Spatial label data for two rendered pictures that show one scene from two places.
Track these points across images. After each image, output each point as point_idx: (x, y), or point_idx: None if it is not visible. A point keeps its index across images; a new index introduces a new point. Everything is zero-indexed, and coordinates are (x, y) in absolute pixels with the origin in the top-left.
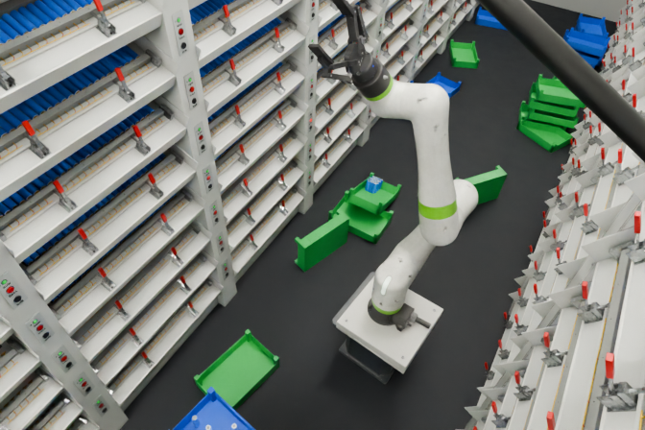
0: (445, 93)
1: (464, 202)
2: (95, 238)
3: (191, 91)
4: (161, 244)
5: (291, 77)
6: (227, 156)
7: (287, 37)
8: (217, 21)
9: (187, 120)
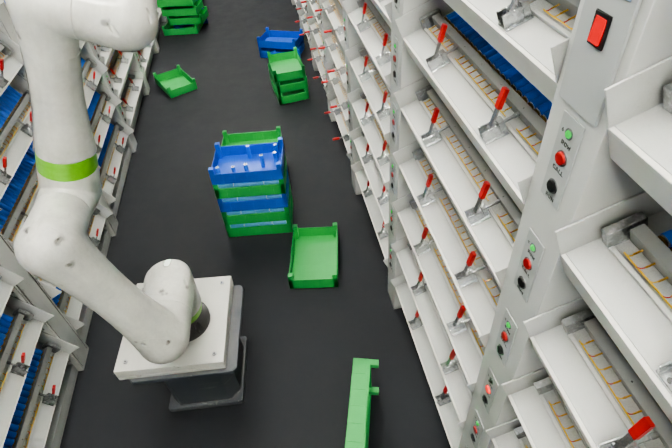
0: None
1: (33, 208)
2: (370, 29)
3: None
4: (374, 110)
5: (509, 254)
6: (435, 175)
7: (527, 160)
8: None
9: (386, 9)
